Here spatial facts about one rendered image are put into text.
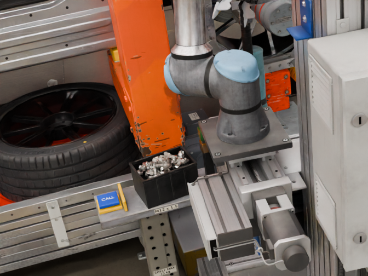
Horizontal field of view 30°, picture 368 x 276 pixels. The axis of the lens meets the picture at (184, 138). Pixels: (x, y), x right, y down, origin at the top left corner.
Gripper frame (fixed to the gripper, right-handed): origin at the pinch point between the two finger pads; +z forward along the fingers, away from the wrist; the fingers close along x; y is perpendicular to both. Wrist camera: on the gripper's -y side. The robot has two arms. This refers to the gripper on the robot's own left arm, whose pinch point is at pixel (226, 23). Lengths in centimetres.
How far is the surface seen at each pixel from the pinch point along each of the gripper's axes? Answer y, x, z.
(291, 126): -26, 83, 38
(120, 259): -34, 14, 104
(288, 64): -17, 57, 10
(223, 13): -53, 48, -2
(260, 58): -12.4, 34.5, 9.8
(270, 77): -19, 52, 17
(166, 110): -12.9, -3.8, 35.0
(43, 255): -43, -18, 105
